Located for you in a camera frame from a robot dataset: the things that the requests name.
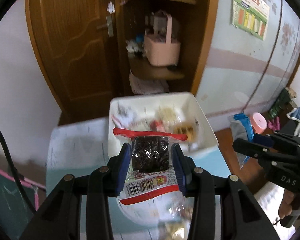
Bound blue foil snack packet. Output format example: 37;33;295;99
227;113;255;170

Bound yellow puff snack bag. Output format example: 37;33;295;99
162;203;193;239

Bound dark dried fruit packet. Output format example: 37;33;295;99
112;127;188;206

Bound clear bag yellow cubes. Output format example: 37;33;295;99
173;121;199;152

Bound red snack clear packet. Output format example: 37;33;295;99
149;120;166;132

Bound white red-edged snack bag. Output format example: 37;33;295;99
111;104;139;131

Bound person right hand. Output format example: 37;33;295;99
279;190;300;229

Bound pink plastic stool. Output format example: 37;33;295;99
250;112;267;134

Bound patterned tablecloth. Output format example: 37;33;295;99
45;117;232;240

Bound white plastic storage bin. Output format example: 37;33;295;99
108;92;218;158

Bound wooden corner shelf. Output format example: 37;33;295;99
115;0;218;94

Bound wooden door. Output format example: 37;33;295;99
26;0;122;122

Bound green chalkboard pink frame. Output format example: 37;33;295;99
0;169;33;239

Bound wall poster calendar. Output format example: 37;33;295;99
232;0;270;41

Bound pink basket with handle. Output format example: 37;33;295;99
145;11;180;67

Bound metal door handle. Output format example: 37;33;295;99
96;15;114;37

